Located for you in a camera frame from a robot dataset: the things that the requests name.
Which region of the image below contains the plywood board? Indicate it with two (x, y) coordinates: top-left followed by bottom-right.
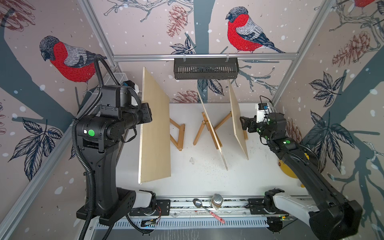
(228, 80), (249, 160)
(138, 68), (171, 184)
(195, 84), (229, 171)

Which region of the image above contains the yellow pot black lid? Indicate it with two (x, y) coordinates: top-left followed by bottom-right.
(278, 153), (307, 179)

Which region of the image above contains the wooden easel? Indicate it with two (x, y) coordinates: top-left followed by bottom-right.
(169, 117), (186, 152)
(193, 112), (232, 150)
(243, 131), (248, 141)

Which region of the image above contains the white wire mesh basket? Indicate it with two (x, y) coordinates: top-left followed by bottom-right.
(103, 73), (128, 85)

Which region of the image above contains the small metal cup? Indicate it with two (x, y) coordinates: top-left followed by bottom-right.
(211, 194), (224, 211)

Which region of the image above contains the horizontal aluminium rail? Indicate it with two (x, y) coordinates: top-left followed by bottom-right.
(113, 53), (299, 63)

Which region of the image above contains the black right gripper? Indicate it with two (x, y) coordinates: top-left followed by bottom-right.
(241, 113), (275, 143)

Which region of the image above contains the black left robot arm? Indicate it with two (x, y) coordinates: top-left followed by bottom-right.
(72, 57), (159, 240)

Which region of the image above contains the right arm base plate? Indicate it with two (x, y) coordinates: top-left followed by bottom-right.
(245, 198), (269, 215)

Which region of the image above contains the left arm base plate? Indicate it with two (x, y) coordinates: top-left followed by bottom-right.
(130, 200), (171, 217)

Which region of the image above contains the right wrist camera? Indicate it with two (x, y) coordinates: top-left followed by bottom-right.
(256, 103), (270, 123)

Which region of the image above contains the black hanging basket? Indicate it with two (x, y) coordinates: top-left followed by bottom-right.
(174, 58), (240, 80)

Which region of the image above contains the metal spoon red handle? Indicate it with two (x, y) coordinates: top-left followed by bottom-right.
(193, 198), (226, 225)

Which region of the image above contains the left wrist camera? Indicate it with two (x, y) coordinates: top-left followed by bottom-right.
(123, 80), (140, 94)

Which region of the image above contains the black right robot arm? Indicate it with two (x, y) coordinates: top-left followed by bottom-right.
(240, 113), (363, 240)

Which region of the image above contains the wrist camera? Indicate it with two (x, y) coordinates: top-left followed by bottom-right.
(123, 80), (140, 94)
(256, 103), (270, 123)

